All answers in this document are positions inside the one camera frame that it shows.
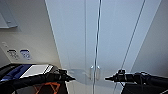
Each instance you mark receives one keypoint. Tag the white wardrobe door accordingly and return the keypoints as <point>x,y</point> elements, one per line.
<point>70,33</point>
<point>120,33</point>

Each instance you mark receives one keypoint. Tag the white bin lid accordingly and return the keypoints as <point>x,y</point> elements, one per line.
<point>36,69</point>

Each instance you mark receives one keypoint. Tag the black waste bin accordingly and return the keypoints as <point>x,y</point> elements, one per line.
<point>6,68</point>

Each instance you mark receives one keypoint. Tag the white first aid cabinet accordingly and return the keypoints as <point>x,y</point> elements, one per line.
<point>6,13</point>

